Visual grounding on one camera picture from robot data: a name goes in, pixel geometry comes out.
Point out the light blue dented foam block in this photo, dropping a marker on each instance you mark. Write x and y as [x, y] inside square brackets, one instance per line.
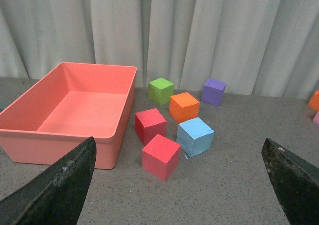
[194, 136]

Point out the green foam block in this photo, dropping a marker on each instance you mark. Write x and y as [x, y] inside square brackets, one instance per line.
[160, 90]

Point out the purple foam block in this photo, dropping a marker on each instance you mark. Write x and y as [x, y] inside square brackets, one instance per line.
[213, 91]

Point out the grey curtain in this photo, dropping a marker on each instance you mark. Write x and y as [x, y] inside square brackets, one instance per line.
[258, 47]

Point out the dark red foam block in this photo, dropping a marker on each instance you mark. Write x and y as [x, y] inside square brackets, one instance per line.
[149, 123]

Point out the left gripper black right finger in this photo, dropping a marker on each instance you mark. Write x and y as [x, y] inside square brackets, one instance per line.
[295, 182]

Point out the orange foam block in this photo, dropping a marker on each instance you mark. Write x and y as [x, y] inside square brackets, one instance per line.
[314, 101]
[183, 107]

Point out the pink foam block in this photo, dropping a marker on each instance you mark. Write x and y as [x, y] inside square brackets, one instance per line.
[316, 118]

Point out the pink plastic bin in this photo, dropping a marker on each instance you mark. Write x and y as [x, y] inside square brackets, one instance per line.
[71, 103]

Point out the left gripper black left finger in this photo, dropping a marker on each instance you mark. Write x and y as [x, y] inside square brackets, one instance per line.
[57, 195]

